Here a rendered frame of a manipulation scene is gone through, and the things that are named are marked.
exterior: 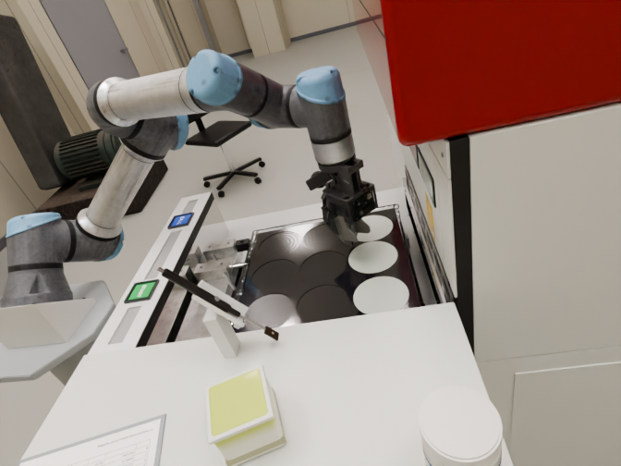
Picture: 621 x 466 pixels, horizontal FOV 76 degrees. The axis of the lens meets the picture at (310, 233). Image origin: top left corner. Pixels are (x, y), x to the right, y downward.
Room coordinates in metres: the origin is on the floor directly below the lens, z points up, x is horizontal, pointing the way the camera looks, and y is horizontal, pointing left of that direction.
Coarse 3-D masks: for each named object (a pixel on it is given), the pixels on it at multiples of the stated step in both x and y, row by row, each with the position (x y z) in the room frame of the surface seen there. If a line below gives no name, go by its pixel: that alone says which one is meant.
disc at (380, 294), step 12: (384, 276) 0.56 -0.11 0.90; (360, 288) 0.55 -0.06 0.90; (372, 288) 0.54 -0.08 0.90; (384, 288) 0.53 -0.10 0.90; (396, 288) 0.52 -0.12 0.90; (360, 300) 0.52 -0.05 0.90; (372, 300) 0.51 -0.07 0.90; (384, 300) 0.50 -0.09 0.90; (396, 300) 0.49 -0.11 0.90; (372, 312) 0.49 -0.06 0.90
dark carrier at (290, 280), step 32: (320, 224) 0.81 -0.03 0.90; (256, 256) 0.75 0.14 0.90; (288, 256) 0.72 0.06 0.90; (320, 256) 0.68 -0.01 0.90; (256, 288) 0.64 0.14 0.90; (288, 288) 0.61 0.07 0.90; (320, 288) 0.58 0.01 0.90; (352, 288) 0.56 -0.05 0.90; (256, 320) 0.55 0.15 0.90; (288, 320) 0.53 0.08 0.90; (320, 320) 0.50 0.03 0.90
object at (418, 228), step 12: (408, 192) 0.76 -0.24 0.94; (408, 204) 0.81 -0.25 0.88; (408, 216) 0.79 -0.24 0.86; (420, 228) 0.62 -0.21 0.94; (420, 240) 0.61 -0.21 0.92; (420, 252) 0.63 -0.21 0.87; (432, 264) 0.51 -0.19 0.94; (432, 276) 0.50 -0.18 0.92; (432, 288) 0.52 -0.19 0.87; (444, 288) 0.45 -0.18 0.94; (444, 300) 0.42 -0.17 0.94
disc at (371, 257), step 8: (360, 248) 0.67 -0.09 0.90; (368, 248) 0.66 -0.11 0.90; (376, 248) 0.65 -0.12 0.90; (384, 248) 0.64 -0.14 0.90; (392, 248) 0.64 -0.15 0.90; (352, 256) 0.65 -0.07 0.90; (360, 256) 0.64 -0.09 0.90; (368, 256) 0.63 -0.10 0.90; (376, 256) 0.63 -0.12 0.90; (384, 256) 0.62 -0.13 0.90; (392, 256) 0.61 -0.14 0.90; (352, 264) 0.62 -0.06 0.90; (360, 264) 0.62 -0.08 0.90; (368, 264) 0.61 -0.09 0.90; (376, 264) 0.60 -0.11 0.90; (384, 264) 0.60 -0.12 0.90; (392, 264) 0.59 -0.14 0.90; (360, 272) 0.60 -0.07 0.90; (368, 272) 0.59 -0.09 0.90; (376, 272) 0.58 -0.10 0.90
